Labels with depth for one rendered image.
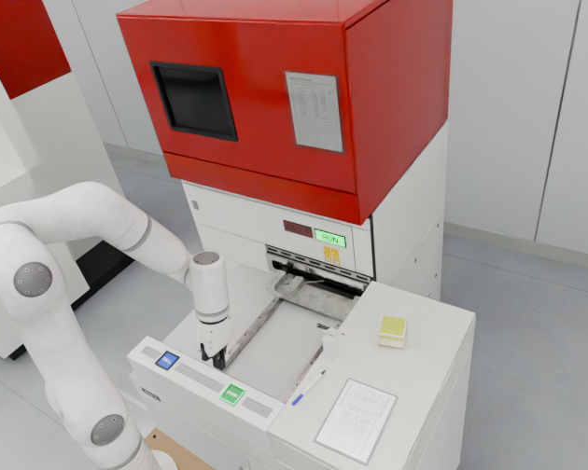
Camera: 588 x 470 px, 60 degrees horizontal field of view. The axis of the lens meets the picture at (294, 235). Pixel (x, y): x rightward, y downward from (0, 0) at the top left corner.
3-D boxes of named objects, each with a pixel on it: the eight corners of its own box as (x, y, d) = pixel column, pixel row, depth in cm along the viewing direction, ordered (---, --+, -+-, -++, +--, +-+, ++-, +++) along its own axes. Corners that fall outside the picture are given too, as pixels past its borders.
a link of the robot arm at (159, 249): (91, 230, 108) (181, 286, 131) (128, 256, 98) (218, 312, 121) (117, 197, 110) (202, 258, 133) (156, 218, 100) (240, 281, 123)
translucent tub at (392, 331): (383, 329, 153) (382, 313, 149) (408, 333, 151) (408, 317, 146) (378, 348, 148) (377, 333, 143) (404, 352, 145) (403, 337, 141)
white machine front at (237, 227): (207, 247, 222) (182, 168, 197) (378, 304, 181) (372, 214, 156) (203, 251, 220) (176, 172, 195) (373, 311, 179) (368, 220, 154)
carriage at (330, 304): (279, 280, 194) (278, 274, 192) (365, 310, 176) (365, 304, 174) (267, 293, 189) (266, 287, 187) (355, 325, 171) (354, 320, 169)
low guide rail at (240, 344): (290, 285, 195) (288, 280, 193) (294, 287, 194) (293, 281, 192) (206, 384, 164) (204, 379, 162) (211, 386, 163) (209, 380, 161)
